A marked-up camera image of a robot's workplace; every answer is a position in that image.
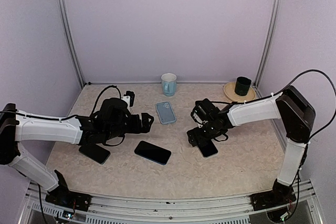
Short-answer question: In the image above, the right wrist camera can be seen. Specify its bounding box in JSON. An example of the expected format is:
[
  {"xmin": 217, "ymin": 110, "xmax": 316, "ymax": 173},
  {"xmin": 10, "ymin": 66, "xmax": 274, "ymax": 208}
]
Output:
[{"xmin": 191, "ymin": 98, "xmax": 219, "ymax": 127}]

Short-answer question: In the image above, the light blue mug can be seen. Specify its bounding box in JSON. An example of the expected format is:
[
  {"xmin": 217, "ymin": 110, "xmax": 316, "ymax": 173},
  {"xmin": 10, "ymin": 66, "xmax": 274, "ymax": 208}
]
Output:
[{"xmin": 161, "ymin": 73, "xmax": 177, "ymax": 97}]

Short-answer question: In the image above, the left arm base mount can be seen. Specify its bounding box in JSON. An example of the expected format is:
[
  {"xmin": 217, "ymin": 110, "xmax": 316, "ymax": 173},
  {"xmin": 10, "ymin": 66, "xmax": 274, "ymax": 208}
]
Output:
[{"xmin": 45, "ymin": 170, "xmax": 92, "ymax": 212}]

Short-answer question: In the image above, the black phone white edge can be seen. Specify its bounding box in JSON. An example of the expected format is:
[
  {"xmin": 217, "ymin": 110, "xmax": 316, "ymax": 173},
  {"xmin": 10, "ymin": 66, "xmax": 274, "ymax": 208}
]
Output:
[{"xmin": 198, "ymin": 140, "xmax": 218, "ymax": 158}]

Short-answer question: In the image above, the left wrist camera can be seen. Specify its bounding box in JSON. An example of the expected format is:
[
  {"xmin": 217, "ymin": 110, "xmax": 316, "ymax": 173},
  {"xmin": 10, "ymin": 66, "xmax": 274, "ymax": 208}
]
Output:
[{"xmin": 121, "ymin": 90, "xmax": 135, "ymax": 108}]

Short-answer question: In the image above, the aluminium frame post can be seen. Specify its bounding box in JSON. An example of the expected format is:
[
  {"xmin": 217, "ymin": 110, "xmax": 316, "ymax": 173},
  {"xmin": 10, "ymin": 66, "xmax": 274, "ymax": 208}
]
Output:
[
  {"xmin": 254, "ymin": 0, "xmax": 281, "ymax": 89},
  {"xmin": 57, "ymin": 0, "xmax": 86, "ymax": 88}
]

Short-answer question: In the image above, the light blue phone case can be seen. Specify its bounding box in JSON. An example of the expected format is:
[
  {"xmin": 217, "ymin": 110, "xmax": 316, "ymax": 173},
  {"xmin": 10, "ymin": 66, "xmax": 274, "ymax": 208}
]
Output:
[{"xmin": 155, "ymin": 101, "xmax": 176, "ymax": 125}]

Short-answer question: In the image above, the black phone blue edge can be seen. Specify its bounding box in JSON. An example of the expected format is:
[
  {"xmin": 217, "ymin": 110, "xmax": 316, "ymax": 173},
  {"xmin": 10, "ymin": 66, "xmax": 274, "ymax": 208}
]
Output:
[{"xmin": 134, "ymin": 141, "xmax": 172, "ymax": 165}]

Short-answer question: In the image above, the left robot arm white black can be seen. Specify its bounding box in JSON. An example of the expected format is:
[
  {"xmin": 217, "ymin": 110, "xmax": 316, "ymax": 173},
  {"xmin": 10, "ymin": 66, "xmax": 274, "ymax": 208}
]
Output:
[{"xmin": 1, "ymin": 98, "xmax": 154, "ymax": 206}]

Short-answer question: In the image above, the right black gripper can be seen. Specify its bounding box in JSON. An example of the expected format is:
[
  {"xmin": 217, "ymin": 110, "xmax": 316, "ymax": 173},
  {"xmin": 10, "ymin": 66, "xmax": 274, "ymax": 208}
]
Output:
[{"xmin": 187, "ymin": 121, "xmax": 221, "ymax": 147}]

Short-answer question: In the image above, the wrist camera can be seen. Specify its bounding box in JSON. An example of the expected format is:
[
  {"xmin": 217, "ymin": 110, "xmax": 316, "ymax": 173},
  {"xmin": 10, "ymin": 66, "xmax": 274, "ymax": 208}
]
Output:
[
  {"xmin": 191, "ymin": 98, "xmax": 219, "ymax": 127},
  {"xmin": 121, "ymin": 90, "xmax": 135, "ymax": 108}
]

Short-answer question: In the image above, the left aluminium frame post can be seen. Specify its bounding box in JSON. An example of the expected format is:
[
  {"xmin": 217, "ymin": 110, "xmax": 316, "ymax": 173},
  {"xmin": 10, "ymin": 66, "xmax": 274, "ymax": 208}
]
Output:
[{"xmin": 57, "ymin": 0, "xmax": 86, "ymax": 88}]

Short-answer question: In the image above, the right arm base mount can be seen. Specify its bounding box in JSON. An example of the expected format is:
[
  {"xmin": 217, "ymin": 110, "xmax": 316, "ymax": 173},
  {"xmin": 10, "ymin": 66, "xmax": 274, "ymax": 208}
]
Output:
[{"xmin": 250, "ymin": 179, "xmax": 297, "ymax": 211}]

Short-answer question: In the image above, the right aluminium frame post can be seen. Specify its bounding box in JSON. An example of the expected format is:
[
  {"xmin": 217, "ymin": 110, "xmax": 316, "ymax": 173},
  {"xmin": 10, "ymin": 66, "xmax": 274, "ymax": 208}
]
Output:
[{"xmin": 254, "ymin": 0, "xmax": 281, "ymax": 89}]

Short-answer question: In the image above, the dark green cup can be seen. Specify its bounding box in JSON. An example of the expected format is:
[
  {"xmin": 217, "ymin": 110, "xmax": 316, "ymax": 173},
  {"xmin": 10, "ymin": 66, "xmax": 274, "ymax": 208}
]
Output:
[{"xmin": 234, "ymin": 77, "xmax": 251, "ymax": 96}]

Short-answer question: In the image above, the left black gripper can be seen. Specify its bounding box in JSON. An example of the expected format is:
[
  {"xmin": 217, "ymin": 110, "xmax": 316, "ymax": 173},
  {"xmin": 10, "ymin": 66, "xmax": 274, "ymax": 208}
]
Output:
[{"xmin": 105, "ymin": 112, "xmax": 154, "ymax": 141}]

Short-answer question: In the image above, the beige plate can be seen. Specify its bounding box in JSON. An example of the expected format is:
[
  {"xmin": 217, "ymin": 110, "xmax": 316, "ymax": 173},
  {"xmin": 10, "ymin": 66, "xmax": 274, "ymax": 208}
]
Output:
[{"xmin": 223, "ymin": 82, "xmax": 256, "ymax": 102}]

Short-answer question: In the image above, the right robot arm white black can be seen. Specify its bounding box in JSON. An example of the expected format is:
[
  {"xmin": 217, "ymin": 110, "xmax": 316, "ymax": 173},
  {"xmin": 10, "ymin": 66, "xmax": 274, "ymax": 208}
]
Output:
[{"xmin": 186, "ymin": 83, "xmax": 335, "ymax": 205}]

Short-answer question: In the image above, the black phone left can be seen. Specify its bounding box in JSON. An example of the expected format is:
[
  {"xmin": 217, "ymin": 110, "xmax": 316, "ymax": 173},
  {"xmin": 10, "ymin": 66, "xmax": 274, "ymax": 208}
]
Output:
[{"xmin": 79, "ymin": 144, "xmax": 111, "ymax": 165}]

